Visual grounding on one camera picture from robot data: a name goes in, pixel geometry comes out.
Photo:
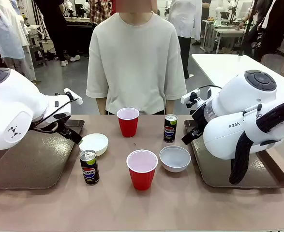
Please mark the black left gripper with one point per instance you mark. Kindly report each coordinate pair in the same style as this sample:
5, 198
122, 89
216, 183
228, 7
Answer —
59, 117

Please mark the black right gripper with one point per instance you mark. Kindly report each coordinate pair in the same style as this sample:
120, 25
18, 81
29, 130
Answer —
199, 118

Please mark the black Pepsi can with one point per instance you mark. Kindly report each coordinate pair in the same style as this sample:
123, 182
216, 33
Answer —
170, 130
90, 171

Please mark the white plastic bowl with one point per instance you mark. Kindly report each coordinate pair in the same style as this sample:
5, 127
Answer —
175, 162
93, 142

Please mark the red plastic cup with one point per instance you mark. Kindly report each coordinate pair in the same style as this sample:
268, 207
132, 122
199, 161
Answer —
142, 176
128, 125

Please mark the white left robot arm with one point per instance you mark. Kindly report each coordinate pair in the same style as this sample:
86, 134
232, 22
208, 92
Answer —
11, 108

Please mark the person's left forearm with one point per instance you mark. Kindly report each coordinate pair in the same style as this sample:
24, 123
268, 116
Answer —
170, 106

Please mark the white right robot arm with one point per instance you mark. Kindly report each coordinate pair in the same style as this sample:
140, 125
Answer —
228, 135

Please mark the person's right forearm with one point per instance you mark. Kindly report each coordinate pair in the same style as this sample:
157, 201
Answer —
101, 106

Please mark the brown plastic serving tray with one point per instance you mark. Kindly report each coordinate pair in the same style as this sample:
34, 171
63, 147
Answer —
35, 164
216, 174

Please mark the large white table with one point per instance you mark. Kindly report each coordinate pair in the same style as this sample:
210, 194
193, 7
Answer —
228, 65

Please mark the grey plastic stool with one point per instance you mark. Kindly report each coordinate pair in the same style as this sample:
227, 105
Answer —
39, 56

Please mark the person in white T-shirt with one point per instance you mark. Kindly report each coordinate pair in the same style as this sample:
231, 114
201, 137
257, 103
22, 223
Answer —
137, 60

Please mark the white background workbench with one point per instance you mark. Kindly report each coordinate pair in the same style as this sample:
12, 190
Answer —
225, 31

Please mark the bystander in black clothes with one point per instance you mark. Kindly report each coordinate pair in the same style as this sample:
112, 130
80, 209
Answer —
57, 24

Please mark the bystander in white coat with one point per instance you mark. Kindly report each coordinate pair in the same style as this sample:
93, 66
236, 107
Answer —
185, 19

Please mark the bystander in light blue shirt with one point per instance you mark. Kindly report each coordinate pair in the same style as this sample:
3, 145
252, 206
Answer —
6, 36

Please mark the black stand pole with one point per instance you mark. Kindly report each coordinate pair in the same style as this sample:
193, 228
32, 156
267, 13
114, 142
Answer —
247, 26

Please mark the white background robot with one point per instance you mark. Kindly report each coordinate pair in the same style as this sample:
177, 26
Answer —
216, 14

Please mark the bystander in black top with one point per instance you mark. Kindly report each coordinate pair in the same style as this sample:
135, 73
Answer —
267, 36

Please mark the bystander in plaid shirt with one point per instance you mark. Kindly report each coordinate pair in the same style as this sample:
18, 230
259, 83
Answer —
99, 9

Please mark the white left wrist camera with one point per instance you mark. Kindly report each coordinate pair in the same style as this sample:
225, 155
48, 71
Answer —
77, 100

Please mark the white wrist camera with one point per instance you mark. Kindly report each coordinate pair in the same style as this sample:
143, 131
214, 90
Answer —
77, 100
186, 97

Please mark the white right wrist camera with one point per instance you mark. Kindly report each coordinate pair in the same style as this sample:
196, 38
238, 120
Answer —
186, 97

